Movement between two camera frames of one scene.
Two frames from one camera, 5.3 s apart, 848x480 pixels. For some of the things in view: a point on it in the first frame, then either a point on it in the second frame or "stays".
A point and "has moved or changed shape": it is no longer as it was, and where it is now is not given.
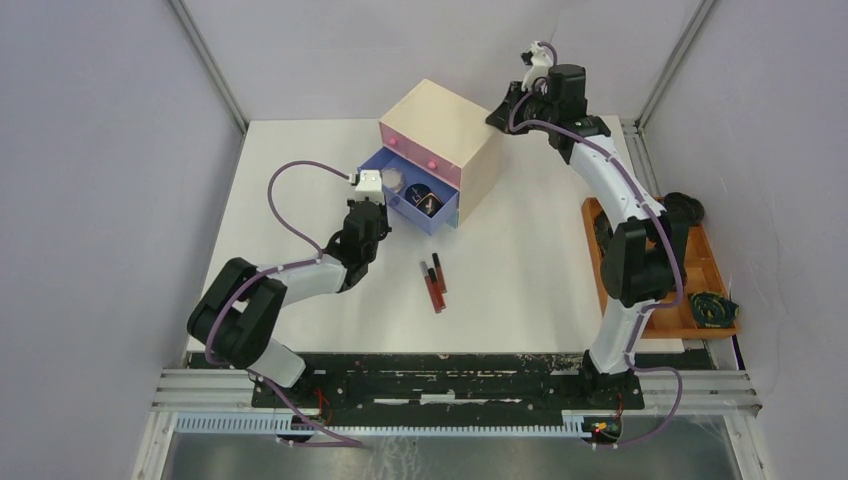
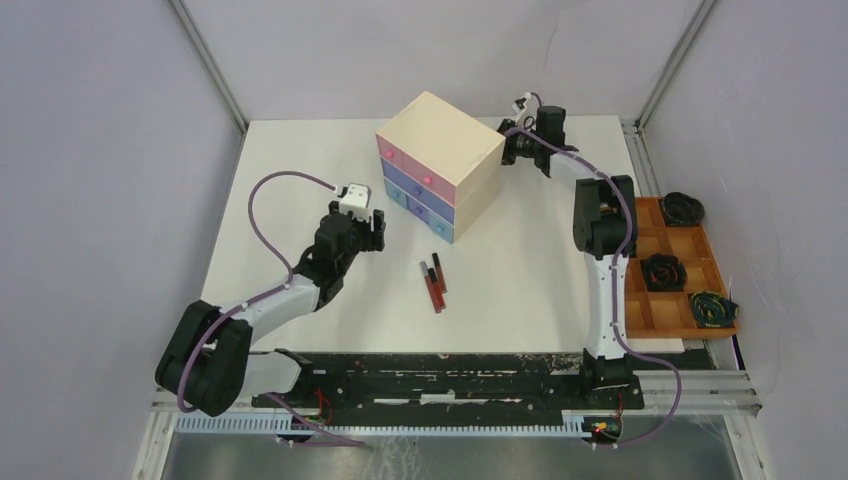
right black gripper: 500,117 to 507,158
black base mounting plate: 444,380 stays
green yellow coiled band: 711,310 stays
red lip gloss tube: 439,298 stays
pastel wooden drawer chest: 456,140 has moved or changed shape
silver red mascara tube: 431,287 stays
